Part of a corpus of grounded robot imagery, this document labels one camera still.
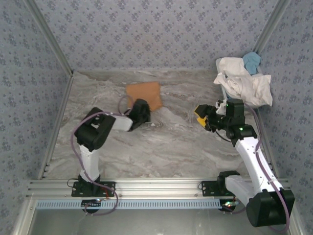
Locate orange cartoon print t-shirt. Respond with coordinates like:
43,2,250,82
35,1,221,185
126,82,163,112

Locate grey plastic bin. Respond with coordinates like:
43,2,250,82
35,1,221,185
215,58,264,109

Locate crumpled white t-shirt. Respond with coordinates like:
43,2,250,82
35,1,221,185
213,57,273,107

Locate crumpled light blue t-shirt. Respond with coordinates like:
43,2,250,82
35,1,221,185
242,51,262,74

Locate small controller circuit board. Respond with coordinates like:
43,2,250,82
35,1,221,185
81,199,102,208
221,200,240,209

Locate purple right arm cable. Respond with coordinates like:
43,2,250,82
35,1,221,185
244,102,291,233

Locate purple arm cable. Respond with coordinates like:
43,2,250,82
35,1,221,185
70,95,134,184
244,102,291,233

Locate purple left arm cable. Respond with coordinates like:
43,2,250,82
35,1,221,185
70,95,134,184

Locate aluminium frame cross rail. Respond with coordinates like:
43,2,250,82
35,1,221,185
26,178,293,199

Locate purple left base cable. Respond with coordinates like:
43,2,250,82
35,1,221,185
83,188,119,216

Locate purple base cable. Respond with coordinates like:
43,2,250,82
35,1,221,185
83,188,119,216
223,205,248,215

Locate white slotted cable duct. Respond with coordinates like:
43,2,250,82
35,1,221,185
36,198,222,210

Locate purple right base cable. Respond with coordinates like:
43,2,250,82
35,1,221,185
223,205,248,215

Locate aluminium frame post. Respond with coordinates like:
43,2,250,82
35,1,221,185
23,0,74,77
253,0,293,53

